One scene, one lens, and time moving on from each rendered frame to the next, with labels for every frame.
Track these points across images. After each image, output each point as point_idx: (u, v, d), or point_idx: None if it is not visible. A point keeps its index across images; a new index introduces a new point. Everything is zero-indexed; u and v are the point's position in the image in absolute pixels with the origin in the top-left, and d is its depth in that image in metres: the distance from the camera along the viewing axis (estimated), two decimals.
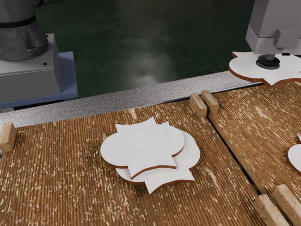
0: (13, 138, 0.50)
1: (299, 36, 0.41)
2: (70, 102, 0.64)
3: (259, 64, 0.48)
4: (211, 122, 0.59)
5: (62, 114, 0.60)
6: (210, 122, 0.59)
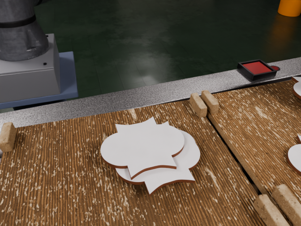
0: (13, 138, 0.50)
1: None
2: (70, 102, 0.64)
3: None
4: (211, 122, 0.59)
5: (62, 114, 0.60)
6: (210, 122, 0.59)
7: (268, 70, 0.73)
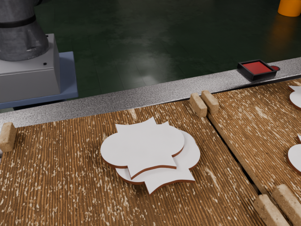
0: (13, 138, 0.50)
1: None
2: (70, 102, 0.64)
3: None
4: (211, 122, 0.59)
5: (62, 114, 0.60)
6: (210, 122, 0.59)
7: (268, 70, 0.73)
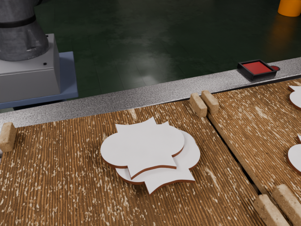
0: (13, 138, 0.50)
1: None
2: (70, 102, 0.64)
3: None
4: (211, 122, 0.59)
5: (62, 114, 0.60)
6: (210, 122, 0.59)
7: (268, 70, 0.73)
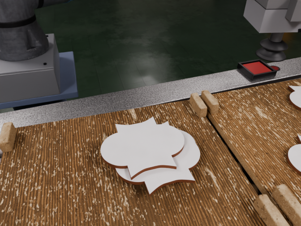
0: (13, 138, 0.50)
1: None
2: (70, 102, 0.64)
3: (260, 55, 0.38)
4: (211, 122, 0.59)
5: (62, 114, 0.60)
6: (210, 122, 0.59)
7: (268, 70, 0.73)
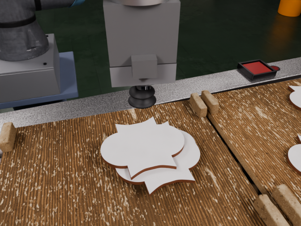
0: (13, 138, 0.50)
1: (156, 63, 0.31)
2: (70, 102, 0.64)
3: (130, 102, 0.39)
4: (211, 122, 0.59)
5: (62, 114, 0.60)
6: (210, 122, 0.59)
7: (268, 70, 0.73)
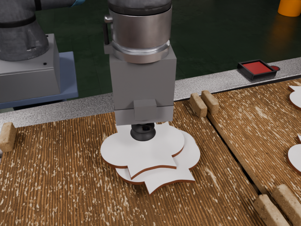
0: (13, 138, 0.50)
1: (156, 108, 0.35)
2: (70, 102, 0.64)
3: (132, 135, 0.43)
4: (211, 122, 0.59)
5: (62, 114, 0.60)
6: (210, 122, 0.59)
7: (268, 70, 0.73)
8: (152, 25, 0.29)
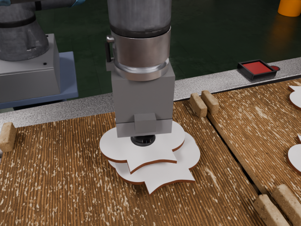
0: (13, 138, 0.50)
1: (156, 122, 0.37)
2: (70, 102, 0.64)
3: (132, 140, 0.44)
4: (211, 122, 0.59)
5: (62, 114, 0.60)
6: (210, 122, 0.59)
7: (268, 70, 0.73)
8: (152, 46, 0.30)
